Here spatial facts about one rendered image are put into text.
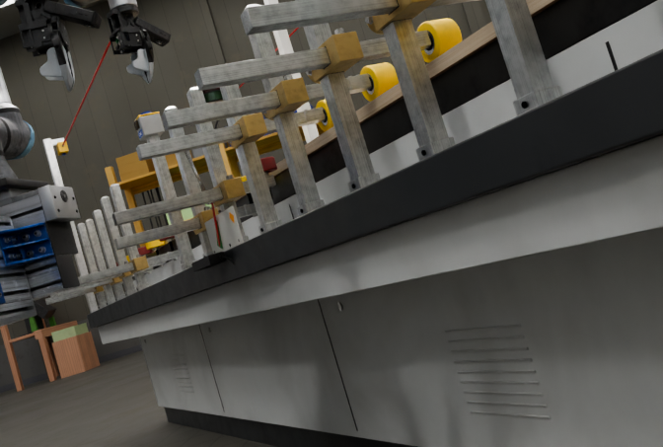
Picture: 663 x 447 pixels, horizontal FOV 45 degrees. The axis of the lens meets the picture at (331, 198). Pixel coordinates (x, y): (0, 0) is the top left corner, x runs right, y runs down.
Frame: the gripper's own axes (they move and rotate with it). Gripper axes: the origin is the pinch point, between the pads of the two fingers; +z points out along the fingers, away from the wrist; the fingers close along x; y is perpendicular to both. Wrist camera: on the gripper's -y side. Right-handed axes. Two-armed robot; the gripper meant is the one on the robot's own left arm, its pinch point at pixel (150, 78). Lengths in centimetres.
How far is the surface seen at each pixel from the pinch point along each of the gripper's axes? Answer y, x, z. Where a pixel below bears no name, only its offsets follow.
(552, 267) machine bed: 0, 107, 75
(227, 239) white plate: -3, 10, 49
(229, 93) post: 3.2, 36.7, 17.6
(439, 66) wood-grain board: -1, 95, 34
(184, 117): 32, 58, 29
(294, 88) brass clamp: 11, 68, 27
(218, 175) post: -4.2, 12.8, 32.3
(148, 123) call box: -16.7, -34.7, 3.2
